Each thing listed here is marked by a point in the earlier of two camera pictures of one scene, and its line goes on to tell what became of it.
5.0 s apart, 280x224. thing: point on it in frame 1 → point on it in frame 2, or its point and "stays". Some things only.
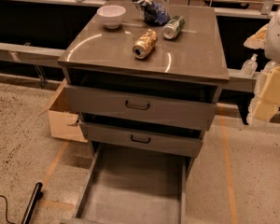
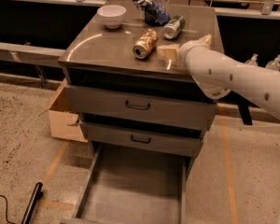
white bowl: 111,15 stays
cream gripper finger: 257,40 → 203,42
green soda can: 174,26 stays
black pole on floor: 33,203 stays
